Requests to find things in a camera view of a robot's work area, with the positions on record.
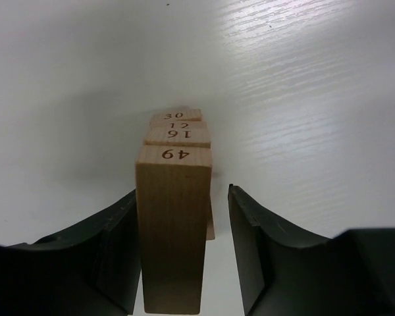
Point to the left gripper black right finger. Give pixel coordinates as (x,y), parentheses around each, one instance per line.
(285,269)

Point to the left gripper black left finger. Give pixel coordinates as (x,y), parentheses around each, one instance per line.
(89,268)

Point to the wood block row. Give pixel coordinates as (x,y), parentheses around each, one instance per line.
(178,137)
(173,187)

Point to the wood block diagonal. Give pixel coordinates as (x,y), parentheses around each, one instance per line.
(179,124)

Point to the wood block tower top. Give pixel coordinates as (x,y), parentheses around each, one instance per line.
(183,114)

